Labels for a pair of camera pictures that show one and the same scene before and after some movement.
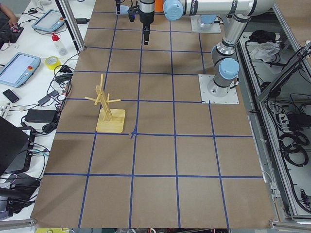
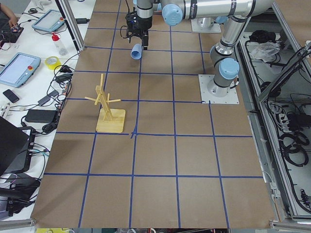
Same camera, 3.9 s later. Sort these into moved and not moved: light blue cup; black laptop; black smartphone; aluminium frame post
Moved: light blue cup
Not moved: black smartphone; black laptop; aluminium frame post
